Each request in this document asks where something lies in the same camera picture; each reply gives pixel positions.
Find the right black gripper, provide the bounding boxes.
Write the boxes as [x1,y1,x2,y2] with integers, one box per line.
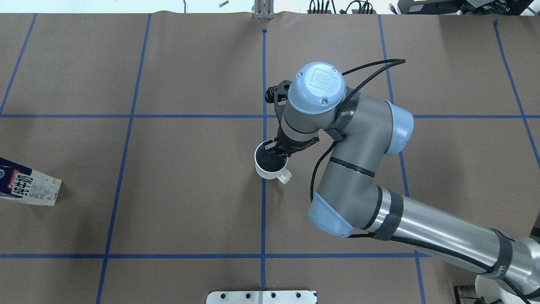
[264,130,320,158]

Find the white mug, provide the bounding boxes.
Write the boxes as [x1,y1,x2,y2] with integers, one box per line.
[254,140,292,184]

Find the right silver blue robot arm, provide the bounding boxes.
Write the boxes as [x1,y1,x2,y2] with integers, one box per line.
[263,58,539,304]

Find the white cup rear in rack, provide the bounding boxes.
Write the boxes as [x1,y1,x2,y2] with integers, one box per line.
[475,275,521,304]

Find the milk carton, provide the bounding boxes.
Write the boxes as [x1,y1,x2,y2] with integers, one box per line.
[0,158,62,206]

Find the black usb hub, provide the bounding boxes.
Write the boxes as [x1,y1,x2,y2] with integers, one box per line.
[307,0,336,14]

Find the black monitor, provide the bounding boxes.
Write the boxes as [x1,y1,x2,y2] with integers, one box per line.
[397,0,465,15]

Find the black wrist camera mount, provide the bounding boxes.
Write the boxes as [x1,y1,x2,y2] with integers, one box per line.
[264,80,292,112]

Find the aluminium frame post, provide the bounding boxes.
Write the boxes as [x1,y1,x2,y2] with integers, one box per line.
[252,0,275,20]

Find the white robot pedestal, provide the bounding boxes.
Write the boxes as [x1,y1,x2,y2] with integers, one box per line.
[206,290,318,304]

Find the black wire cup rack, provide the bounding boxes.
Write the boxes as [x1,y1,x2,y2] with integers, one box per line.
[453,285,480,304]

